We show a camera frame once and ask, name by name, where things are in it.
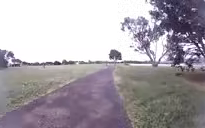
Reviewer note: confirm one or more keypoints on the small round distant tree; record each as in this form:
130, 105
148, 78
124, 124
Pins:
115, 54

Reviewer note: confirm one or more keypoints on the pale strip of water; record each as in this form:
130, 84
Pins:
140, 64

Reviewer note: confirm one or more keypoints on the dark asphalt path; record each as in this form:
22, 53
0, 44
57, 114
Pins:
90, 100

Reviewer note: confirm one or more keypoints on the distant row of trees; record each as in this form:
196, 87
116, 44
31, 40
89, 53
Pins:
56, 62

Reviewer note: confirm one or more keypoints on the large pale-trunked spreading tree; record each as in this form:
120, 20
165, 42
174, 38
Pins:
143, 33

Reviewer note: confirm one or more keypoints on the grass field beside water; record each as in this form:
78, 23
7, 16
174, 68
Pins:
156, 93

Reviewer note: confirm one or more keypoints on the grass field with bare patches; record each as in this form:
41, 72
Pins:
30, 76

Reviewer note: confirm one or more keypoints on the low pale building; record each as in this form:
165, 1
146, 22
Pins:
14, 62

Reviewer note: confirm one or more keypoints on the large dark leafy tree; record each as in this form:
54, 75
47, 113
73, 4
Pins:
190, 20

